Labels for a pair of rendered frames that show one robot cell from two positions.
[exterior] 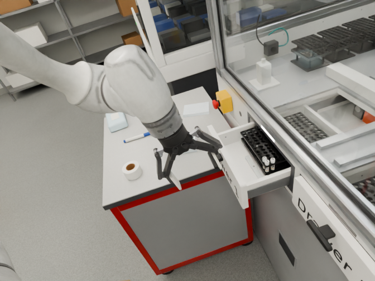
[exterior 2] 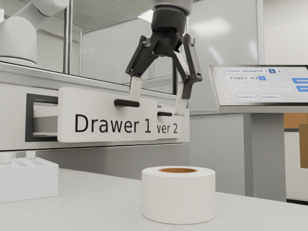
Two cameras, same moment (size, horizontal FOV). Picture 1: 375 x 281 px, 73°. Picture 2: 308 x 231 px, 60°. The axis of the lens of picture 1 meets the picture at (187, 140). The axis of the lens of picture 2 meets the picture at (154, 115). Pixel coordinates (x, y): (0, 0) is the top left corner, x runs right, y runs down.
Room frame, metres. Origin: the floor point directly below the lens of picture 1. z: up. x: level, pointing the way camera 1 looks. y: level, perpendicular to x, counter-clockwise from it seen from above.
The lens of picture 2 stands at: (0.94, 0.41, 0.84)
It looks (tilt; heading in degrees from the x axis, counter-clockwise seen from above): 4 degrees up; 224
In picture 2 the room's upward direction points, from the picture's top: straight up
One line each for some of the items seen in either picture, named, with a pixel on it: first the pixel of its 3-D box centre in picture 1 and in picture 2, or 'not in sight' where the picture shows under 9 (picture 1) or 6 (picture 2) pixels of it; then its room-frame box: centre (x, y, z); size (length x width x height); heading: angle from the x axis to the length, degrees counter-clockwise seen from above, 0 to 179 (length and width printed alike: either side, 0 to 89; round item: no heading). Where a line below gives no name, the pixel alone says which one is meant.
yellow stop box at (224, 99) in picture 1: (223, 101); not in sight; (0.89, -0.19, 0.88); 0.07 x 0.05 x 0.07; 4
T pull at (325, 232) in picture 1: (323, 232); (162, 114); (0.25, -0.23, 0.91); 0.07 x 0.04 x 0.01; 4
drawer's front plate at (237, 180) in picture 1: (225, 163); (115, 118); (0.55, -0.10, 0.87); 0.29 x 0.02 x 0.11; 4
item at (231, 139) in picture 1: (286, 144); (66, 123); (0.57, -0.31, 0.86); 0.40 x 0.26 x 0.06; 94
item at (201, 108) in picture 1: (196, 109); not in sight; (1.05, -0.08, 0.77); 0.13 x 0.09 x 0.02; 76
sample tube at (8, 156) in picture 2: not in sight; (5, 172); (0.83, 0.03, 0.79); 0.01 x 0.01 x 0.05
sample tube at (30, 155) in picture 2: not in sight; (30, 166); (0.78, -0.01, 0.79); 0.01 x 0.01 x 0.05
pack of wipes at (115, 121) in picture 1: (116, 119); not in sight; (1.14, 0.33, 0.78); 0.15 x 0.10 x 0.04; 10
